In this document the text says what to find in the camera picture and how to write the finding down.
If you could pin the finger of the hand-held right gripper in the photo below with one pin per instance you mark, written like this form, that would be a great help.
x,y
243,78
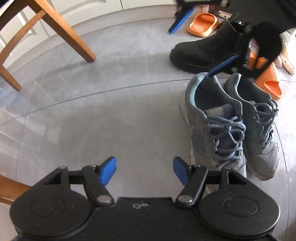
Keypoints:
x,y
180,22
222,66

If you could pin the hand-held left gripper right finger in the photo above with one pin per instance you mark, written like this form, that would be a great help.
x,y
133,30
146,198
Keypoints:
x,y
181,171

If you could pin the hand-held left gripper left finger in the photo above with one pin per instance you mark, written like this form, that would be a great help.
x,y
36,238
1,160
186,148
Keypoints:
x,y
107,171

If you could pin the orange slipper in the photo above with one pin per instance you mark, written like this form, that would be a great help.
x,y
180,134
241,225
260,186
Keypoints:
x,y
203,23
269,81

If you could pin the black leather boot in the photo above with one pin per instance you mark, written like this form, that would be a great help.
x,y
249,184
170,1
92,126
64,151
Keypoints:
x,y
203,51

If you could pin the blue grey sneaker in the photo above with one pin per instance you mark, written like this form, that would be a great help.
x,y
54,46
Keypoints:
x,y
208,129
261,139

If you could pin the white panelled cabinet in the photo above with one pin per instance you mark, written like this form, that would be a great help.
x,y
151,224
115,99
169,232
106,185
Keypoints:
x,y
104,11

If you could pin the wooden furniture leg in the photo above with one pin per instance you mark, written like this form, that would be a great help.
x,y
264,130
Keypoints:
x,y
11,190

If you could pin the wooden chair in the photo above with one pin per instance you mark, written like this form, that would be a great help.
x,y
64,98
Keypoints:
x,y
67,32

